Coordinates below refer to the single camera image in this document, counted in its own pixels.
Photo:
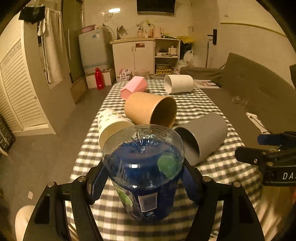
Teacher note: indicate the white patterned paper cup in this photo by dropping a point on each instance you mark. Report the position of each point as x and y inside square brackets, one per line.
[109, 122]

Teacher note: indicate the blue label clear plastic cup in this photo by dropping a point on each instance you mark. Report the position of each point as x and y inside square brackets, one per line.
[144, 163]

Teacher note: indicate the dark green sofa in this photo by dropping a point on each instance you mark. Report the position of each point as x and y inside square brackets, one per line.
[248, 87]

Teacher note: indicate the patterned milk carton pack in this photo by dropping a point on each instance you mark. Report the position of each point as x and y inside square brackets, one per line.
[125, 75]

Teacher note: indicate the brown paper cup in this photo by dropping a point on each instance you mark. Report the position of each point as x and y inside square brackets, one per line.
[146, 108]

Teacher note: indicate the white box under fridge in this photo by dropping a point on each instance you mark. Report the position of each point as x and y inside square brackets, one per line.
[107, 78]

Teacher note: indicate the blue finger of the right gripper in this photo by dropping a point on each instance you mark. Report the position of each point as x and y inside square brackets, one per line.
[280, 139]

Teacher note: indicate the grey cup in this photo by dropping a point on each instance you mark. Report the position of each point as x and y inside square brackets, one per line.
[202, 136]

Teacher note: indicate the white cylindrical cup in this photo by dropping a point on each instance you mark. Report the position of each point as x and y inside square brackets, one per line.
[178, 83]

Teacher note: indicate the pink hexagonal cup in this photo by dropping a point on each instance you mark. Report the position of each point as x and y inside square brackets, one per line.
[136, 84]

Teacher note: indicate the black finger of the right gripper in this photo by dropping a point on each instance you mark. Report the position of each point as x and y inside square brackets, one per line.
[255, 156]

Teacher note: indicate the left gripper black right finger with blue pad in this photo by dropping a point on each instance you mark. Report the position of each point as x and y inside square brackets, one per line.
[239, 220]

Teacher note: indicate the hanging white towel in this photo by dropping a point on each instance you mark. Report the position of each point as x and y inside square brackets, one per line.
[54, 47]

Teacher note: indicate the black door handle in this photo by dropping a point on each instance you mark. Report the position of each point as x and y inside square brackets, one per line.
[214, 37]

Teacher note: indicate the white kitchen cabinet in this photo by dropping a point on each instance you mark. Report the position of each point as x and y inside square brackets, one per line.
[135, 55]

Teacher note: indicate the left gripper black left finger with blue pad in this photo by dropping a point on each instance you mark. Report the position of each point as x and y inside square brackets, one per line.
[49, 220]

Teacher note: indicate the small grey refrigerator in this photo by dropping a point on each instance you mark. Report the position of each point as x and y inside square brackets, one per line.
[96, 50]

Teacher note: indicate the open white shelf unit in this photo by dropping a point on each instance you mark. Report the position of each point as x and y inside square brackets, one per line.
[166, 56]

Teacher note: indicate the red thermos bottle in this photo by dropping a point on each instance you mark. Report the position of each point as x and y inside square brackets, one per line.
[99, 79]

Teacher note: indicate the white louvered wardrobe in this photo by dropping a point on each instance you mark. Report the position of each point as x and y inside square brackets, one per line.
[29, 105]

